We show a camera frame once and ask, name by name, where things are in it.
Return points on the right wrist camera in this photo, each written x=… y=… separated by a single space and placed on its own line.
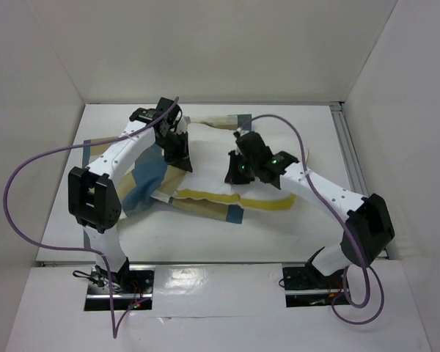
x=253 y=148

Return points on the aluminium frame rail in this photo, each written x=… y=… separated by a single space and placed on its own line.
x=348 y=146

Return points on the white pillow yellow edge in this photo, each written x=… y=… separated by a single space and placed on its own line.
x=209 y=149

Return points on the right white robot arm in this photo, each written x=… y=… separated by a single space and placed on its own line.
x=332 y=200

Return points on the blue beige checked pillowcase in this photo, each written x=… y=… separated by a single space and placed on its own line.
x=151 y=179

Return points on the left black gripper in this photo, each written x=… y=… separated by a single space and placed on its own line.
x=181 y=158

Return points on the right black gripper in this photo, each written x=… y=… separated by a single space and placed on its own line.
x=240 y=169

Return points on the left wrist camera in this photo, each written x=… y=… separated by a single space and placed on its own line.
x=167 y=105

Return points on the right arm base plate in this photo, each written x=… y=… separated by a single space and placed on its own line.
x=306 y=289

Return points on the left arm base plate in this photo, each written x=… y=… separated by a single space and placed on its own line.
x=138 y=291

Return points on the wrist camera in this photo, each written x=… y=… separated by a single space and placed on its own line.
x=253 y=148
x=167 y=105

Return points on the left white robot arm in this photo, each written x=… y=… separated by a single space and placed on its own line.
x=92 y=190

